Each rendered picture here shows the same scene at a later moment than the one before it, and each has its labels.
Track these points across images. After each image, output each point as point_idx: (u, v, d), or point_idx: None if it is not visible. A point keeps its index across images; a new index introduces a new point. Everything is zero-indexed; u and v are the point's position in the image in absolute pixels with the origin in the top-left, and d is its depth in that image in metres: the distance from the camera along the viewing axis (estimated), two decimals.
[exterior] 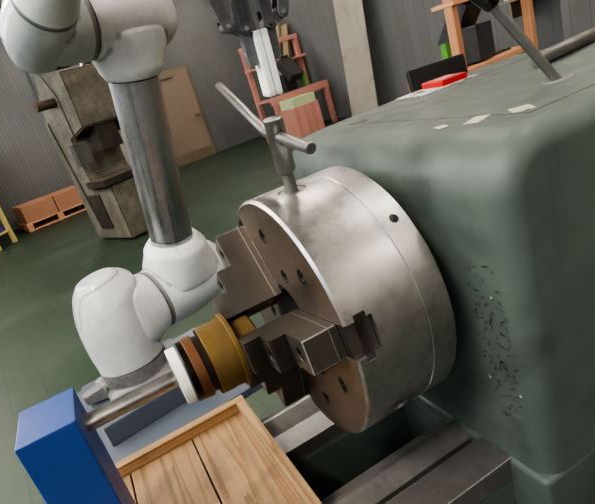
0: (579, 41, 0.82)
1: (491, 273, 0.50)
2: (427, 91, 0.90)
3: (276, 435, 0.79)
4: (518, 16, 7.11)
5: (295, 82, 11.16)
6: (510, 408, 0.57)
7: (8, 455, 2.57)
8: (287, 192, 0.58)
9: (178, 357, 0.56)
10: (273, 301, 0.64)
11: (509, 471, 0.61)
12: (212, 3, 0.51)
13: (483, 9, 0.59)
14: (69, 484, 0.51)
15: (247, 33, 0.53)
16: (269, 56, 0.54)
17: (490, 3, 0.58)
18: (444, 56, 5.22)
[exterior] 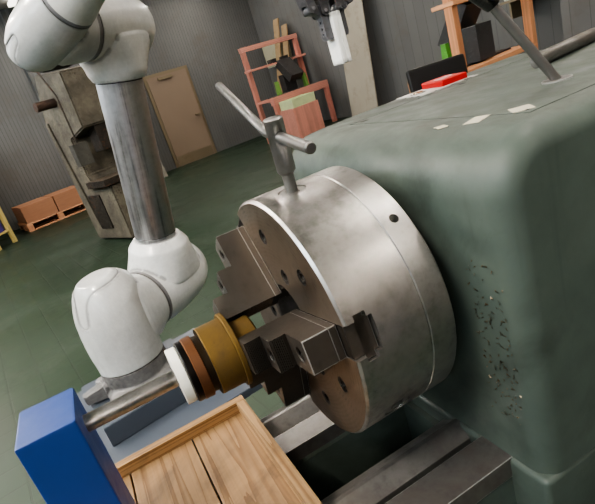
0: (579, 41, 0.82)
1: (491, 273, 0.50)
2: (427, 91, 0.90)
3: (276, 435, 0.79)
4: (518, 16, 7.11)
5: (295, 82, 11.16)
6: (510, 408, 0.57)
7: (8, 455, 2.57)
8: (287, 192, 0.58)
9: (178, 357, 0.56)
10: (273, 301, 0.64)
11: (509, 471, 0.61)
12: None
13: (483, 9, 0.59)
14: (69, 484, 0.51)
15: (326, 13, 0.70)
16: (341, 31, 0.71)
17: (490, 3, 0.58)
18: (444, 56, 5.22)
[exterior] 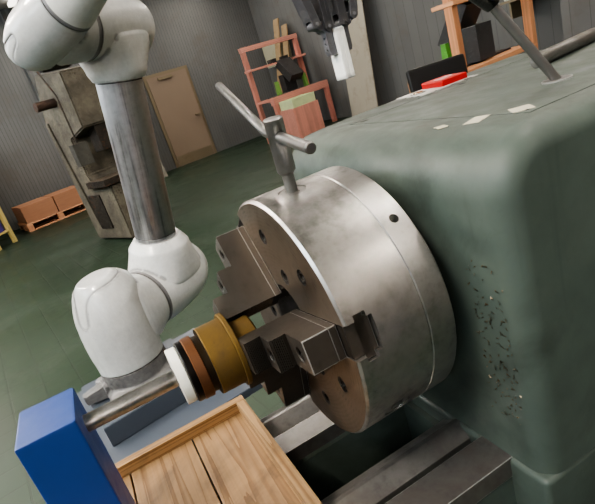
0: (579, 41, 0.82)
1: (491, 273, 0.50)
2: (427, 91, 0.90)
3: (276, 435, 0.79)
4: (518, 16, 7.11)
5: (295, 82, 11.16)
6: (510, 408, 0.57)
7: (8, 455, 2.57)
8: (287, 192, 0.58)
9: (178, 357, 0.56)
10: (273, 301, 0.64)
11: (509, 471, 0.61)
12: (306, 6, 0.68)
13: (483, 9, 0.59)
14: (69, 484, 0.51)
15: (330, 29, 0.70)
16: (345, 46, 0.71)
17: (490, 3, 0.58)
18: (444, 56, 5.22)
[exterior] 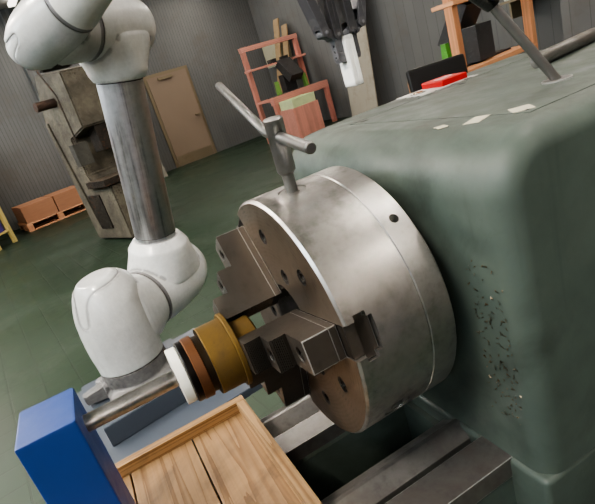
0: (579, 41, 0.82)
1: (491, 273, 0.50)
2: (427, 91, 0.90)
3: (276, 435, 0.79)
4: (518, 16, 7.11)
5: (295, 82, 11.16)
6: (510, 408, 0.57)
7: (8, 455, 2.57)
8: (287, 192, 0.58)
9: (178, 357, 0.56)
10: (273, 301, 0.64)
11: (509, 471, 0.61)
12: (315, 15, 0.68)
13: (483, 9, 0.59)
14: (69, 484, 0.51)
15: (339, 37, 0.70)
16: (354, 54, 0.72)
17: (490, 3, 0.58)
18: (444, 56, 5.22)
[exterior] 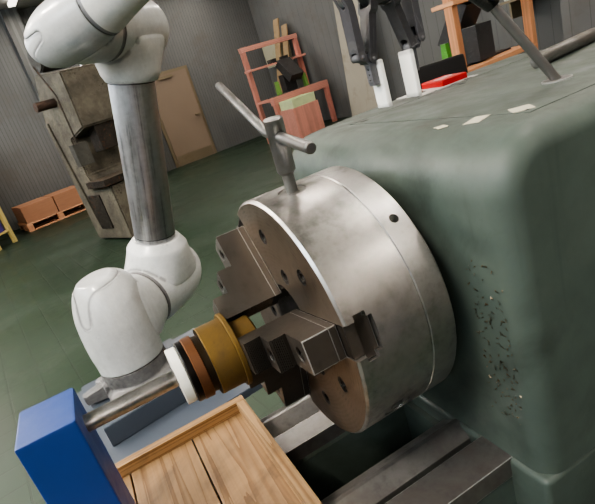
0: (579, 41, 0.82)
1: (491, 273, 0.50)
2: (427, 91, 0.90)
3: (276, 435, 0.79)
4: (518, 16, 7.11)
5: (295, 82, 11.16)
6: (510, 408, 0.57)
7: (8, 455, 2.57)
8: (287, 192, 0.58)
9: (178, 357, 0.56)
10: (273, 301, 0.64)
11: (509, 471, 0.61)
12: (356, 38, 0.72)
13: (483, 9, 0.59)
14: (69, 484, 0.51)
15: (373, 61, 0.73)
16: (414, 68, 0.76)
17: (490, 3, 0.58)
18: (444, 56, 5.22)
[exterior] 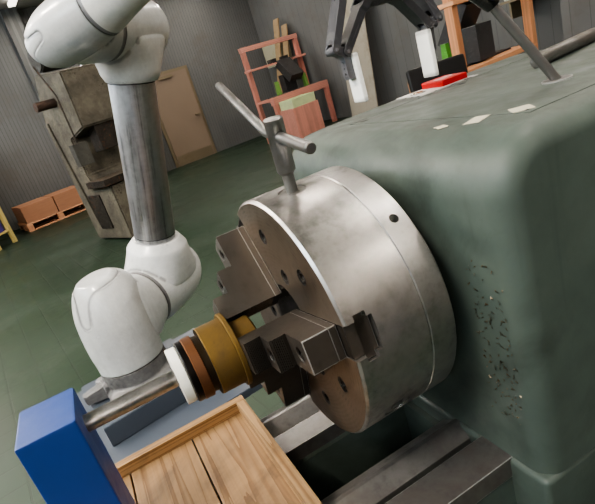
0: (579, 41, 0.82)
1: (491, 273, 0.50)
2: (427, 91, 0.90)
3: (276, 435, 0.79)
4: (518, 16, 7.11)
5: (295, 82, 11.16)
6: (510, 408, 0.57)
7: (8, 455, 2.57)
8: (287, 192, 0.58)
9: (178, 357, 0.56)
10: (273, 301, 0.64)
11: (509, 471, 0.61)
12: (336, 29, 0.70)
13: (483, 9, 0.59)
14: (69, 484, 0.51)
15: (346, 54, 0.71)
16: (431, 47, 0.77)
17: (490, 3, 0.58)
18: (444, 56, 5.22)
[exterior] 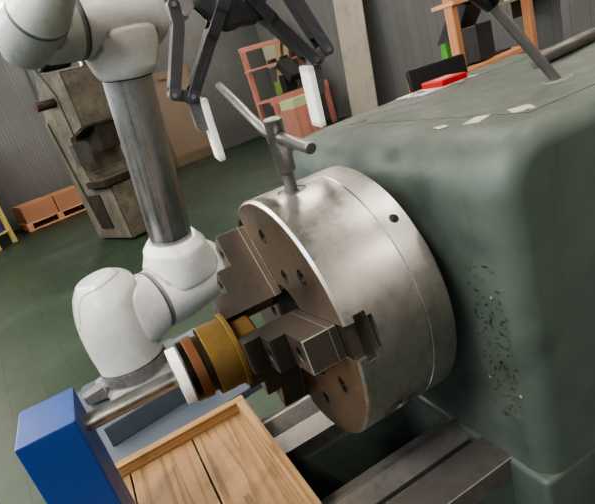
0: (579, 41, 0.82)
1: (491, 273, 0.50)
2: (427, 91, 0.90)
3: (276, 435, 0.79)
4: (518, 16, 7.11)
5: (295, 82, 11.16)
6: (510, 408, 0.57)
7: (8, 455, 2.57)
8: (287, 192, 0.58)
9: (178, 357, 0.56)
10: (273, 301, 0.64)
11: (509, 471, 0.61)
12: (172, 68, 0.51)
13: (483, 9, 0.59)
14: (69, 484, 0.51)
15: (191, 101, 0.53)
16: (315, 91, 0.57)
17: (490, 3, 0.58)
18: (444, 56, 5.22)
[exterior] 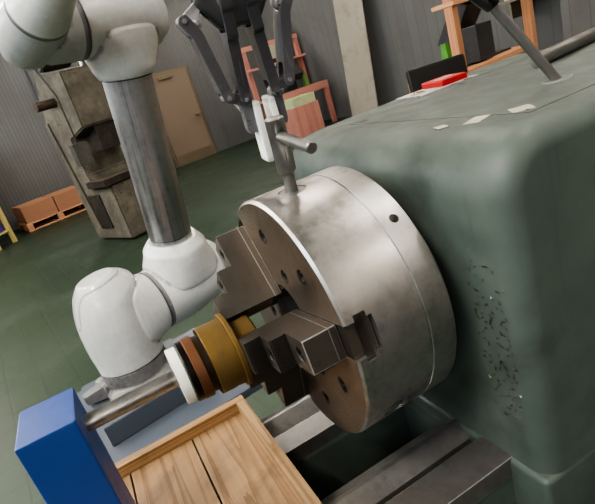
0: (579, 41, 0.82)
1: (491, 273, 0.50)
2: (427, 91, 0.90)
3: (276, 435, 0.79)
4: (518, 16, 7.11)
5: (295, 82, 11.16)
6: (510, 408, 0.57)
7: (8, 455, 2.57)
8: (287, 192, 0.58)
9: (178, 357, 0.56)
10: (273, 301, 0.64)
11: (509, 471, 0.61)
12: (215, 77, 0.53)
13: (483, 9, 0.59)
14: (69, 484, 0.51)
15: (247, 104, 0.55)
16: None
17: (490, 3, 0.58)
18: (444, 56, 5.22)
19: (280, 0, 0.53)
